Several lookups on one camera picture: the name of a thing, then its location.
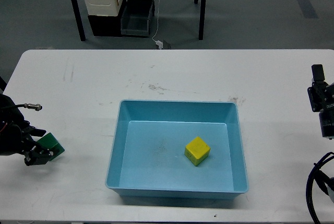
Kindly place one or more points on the white power adapter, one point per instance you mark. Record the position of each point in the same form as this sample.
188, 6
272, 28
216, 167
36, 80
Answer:
162, 45

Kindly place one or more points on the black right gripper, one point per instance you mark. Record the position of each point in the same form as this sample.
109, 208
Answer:
320, 93

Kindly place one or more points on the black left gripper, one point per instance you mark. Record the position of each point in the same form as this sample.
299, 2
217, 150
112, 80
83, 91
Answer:
15, 140

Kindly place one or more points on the green cube block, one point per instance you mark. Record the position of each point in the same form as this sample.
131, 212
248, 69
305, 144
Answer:
51, 143

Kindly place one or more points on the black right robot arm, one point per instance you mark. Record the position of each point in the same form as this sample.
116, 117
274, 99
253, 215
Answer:
324, 182

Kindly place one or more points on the yellow cube block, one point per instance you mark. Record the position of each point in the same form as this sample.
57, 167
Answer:
197, 151

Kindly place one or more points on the blue plastic center box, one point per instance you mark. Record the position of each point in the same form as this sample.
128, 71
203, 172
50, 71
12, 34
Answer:
147, 157

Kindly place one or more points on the black table leg left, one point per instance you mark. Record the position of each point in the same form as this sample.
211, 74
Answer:
78, 20

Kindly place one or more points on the black storage box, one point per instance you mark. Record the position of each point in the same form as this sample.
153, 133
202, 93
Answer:
107, 26

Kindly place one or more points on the dark grey plastic bin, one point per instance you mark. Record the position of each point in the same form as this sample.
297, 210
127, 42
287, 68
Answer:
136, 18

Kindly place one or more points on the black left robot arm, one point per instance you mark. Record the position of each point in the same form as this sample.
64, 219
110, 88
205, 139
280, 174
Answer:
10, 113

